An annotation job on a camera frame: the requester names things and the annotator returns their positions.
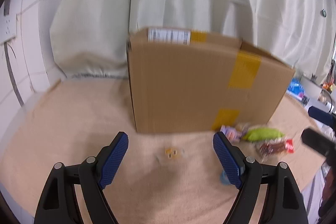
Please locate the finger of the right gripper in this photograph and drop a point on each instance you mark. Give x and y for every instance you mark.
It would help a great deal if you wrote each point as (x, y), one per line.
(323, 117)
(318, 142)

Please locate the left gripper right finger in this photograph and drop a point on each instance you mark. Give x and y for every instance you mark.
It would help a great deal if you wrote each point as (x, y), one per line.
(246, 176)

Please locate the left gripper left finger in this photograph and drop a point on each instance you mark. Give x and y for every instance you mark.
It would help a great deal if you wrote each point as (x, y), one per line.
(96, 175)

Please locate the purple plush toy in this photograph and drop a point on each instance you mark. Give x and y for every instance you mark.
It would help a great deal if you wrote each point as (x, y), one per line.
(235, 133)

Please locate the lime green snack bag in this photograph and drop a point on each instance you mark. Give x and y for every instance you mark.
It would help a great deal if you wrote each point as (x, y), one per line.
(262, 133)

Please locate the blue tissue pack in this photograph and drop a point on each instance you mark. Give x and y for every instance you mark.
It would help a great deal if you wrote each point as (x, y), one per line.
(296, 90)

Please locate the beige table cloth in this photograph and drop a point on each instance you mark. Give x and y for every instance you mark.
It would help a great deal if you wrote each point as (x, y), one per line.
(76, 118)

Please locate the small clear yellow packet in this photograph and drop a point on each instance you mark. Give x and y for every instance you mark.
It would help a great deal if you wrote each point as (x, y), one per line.
(169, 154)

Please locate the brown cardboard box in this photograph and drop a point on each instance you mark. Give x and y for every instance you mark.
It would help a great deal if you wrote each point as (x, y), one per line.
(187, 81)

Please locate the pale green curtain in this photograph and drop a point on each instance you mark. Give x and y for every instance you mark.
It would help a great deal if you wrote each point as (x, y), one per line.
(88, 37)

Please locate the light blue plush keychain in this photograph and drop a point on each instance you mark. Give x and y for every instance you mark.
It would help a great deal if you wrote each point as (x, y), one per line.
(224, 178)

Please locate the white wall socket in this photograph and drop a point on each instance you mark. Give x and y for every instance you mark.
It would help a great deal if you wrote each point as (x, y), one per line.
(7, 28)

